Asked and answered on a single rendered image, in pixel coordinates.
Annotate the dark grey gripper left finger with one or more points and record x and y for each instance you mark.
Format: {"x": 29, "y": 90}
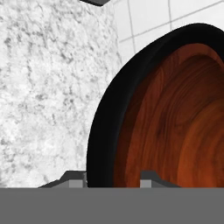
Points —
{"x": 71, "y": 178}

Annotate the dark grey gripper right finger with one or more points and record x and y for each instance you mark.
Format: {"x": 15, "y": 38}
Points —
{"x": 150, "y": 178}

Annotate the dark grey cabinet edge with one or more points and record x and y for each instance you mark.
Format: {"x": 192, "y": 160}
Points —
{"x": 96, "y": 1}

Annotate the black bowl with wooden inside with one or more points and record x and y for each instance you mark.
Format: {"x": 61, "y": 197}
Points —
{"x": 175, "y": 116}

